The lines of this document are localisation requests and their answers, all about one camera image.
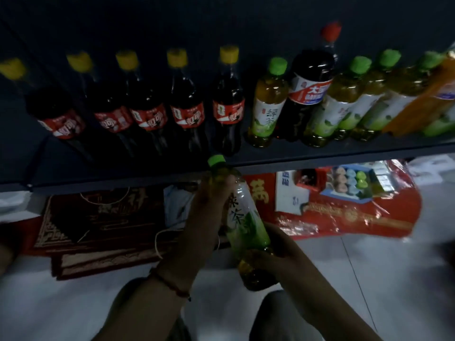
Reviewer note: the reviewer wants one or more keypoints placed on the person's right hand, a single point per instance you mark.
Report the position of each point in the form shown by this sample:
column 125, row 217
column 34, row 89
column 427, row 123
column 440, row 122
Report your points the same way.
column 288, row 261

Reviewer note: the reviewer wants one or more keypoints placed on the person's left hand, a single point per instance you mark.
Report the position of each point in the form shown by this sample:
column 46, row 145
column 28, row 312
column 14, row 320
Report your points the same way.
column 204, row 223

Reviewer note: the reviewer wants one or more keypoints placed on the person's left fingers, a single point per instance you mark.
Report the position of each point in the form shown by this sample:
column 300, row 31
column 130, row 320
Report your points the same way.
column 222, row 189

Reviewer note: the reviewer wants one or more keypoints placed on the person's right fingers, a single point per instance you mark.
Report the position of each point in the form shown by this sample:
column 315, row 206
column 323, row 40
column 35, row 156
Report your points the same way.
column 257, row 261

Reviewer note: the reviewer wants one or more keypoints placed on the green tea bottle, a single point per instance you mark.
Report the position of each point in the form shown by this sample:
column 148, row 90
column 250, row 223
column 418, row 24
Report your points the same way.
column 328, row 110
column 440, row 126
column 369, row 88
column 266, row 110
column 245, row 223
column 394, row 99

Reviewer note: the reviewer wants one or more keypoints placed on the person's right forearm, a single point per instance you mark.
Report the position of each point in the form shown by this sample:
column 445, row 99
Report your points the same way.
column 330, row 316

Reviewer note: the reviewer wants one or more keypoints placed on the person's left forearm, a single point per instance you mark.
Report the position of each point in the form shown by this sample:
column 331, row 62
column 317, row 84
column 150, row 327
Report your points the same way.
column 149, row 312

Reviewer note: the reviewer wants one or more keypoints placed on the white plastic packet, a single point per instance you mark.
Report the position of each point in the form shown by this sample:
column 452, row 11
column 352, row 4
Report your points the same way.
column 176, row 205

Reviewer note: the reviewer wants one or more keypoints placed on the yellow cap cola bottle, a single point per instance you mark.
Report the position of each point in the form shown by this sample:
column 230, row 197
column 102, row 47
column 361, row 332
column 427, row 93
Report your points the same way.
column 228, row 110
column 187, row 113
column 149, row 115
column 112, row 117
column 58, row 117

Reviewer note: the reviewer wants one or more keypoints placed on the dark metal shelf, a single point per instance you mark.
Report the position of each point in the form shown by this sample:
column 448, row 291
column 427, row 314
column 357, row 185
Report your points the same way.
column 142, row 173

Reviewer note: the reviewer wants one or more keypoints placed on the red plastic gift bag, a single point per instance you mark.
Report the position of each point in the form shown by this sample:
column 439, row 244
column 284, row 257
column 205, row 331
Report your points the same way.
column 355, row 213

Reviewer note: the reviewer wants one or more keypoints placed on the dark red patterned box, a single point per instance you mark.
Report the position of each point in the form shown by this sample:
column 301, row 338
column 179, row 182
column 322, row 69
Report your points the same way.
column 106, row 262
column 99, row 220

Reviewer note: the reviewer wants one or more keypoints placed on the large red cap cola bottle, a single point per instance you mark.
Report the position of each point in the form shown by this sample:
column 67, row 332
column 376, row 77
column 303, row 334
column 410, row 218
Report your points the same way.
column 309, row 78

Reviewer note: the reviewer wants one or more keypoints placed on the white boxes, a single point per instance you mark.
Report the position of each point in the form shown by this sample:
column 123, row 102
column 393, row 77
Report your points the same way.
column 432, row 166

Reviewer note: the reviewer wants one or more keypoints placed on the orange drink bottle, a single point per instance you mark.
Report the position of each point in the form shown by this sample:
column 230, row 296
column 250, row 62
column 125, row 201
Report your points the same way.
column 423, row 102

